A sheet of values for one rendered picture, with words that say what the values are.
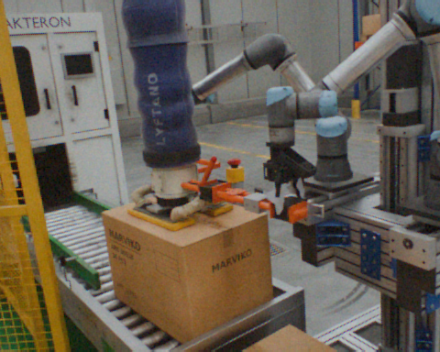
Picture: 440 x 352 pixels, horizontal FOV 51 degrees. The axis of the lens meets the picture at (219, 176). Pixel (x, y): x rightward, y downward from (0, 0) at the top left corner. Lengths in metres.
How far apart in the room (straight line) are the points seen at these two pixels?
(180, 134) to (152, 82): 0.21
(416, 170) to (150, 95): 0.96
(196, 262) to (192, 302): 0.14
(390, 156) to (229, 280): 0.73
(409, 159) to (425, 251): 0.40
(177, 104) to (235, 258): 0.59
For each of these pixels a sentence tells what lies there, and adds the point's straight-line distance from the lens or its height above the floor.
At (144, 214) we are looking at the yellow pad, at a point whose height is 0.97.
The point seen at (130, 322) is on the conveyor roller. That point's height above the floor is 0.54.
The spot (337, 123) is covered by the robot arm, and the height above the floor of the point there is 1.26.
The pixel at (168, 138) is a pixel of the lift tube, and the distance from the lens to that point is 1.70.
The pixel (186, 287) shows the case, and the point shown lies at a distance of 1.61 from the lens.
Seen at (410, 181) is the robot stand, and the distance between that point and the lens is 1.73.
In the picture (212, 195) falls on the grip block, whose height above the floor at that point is 1.08.
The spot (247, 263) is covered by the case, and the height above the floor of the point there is 0.79.
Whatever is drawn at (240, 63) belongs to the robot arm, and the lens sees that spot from 1.88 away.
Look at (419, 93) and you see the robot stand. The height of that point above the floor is 1.35.
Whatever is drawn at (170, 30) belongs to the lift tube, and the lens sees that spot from 1.69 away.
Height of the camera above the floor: 1.53
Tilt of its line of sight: 14 degrees down
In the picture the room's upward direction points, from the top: 5 degrees counter-clockwise
